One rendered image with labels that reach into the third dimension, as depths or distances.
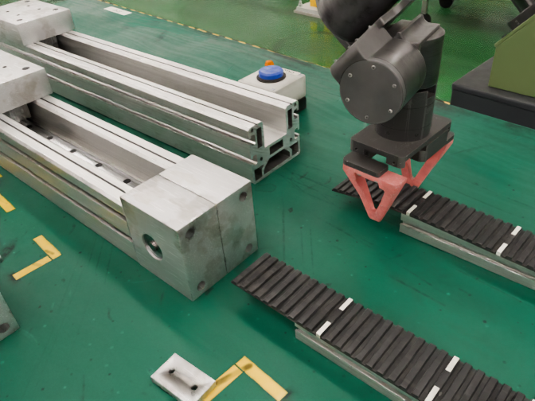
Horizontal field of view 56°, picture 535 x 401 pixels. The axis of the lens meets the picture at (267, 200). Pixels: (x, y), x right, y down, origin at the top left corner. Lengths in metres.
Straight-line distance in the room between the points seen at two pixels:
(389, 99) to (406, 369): 0.22
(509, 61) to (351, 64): 0.53
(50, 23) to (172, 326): 0.73
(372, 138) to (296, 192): 0.16
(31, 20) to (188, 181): 0.63
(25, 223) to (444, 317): 0.51
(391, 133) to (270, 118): 0.22
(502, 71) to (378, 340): 0.61
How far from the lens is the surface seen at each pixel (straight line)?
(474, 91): 0.95
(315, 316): 0.46
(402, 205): 0.58
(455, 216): 0.57
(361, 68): 0.43
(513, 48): 0.93
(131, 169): 0.65
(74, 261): 0.62
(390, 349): 0.44
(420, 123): 0.53
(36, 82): 0.82
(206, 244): 0.50
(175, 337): 0.50
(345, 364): 0.46
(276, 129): 0.70
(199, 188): 0.51
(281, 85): 0.80
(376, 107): 0.44
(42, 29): 1.09
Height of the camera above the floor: 1.16
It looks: 37 degrees down
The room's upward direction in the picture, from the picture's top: 5 degrees counter-clockwise
